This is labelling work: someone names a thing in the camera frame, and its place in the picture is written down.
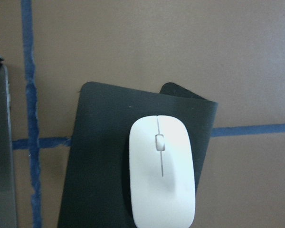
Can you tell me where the black mouse pad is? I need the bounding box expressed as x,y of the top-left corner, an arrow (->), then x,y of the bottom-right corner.
58,82 -> 218,228

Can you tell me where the white computer mouse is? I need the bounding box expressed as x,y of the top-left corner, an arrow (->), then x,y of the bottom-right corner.
129,115 -> 196,228

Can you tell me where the grey laptop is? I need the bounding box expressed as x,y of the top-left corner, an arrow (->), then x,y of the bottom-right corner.
0,57 -> 18,228

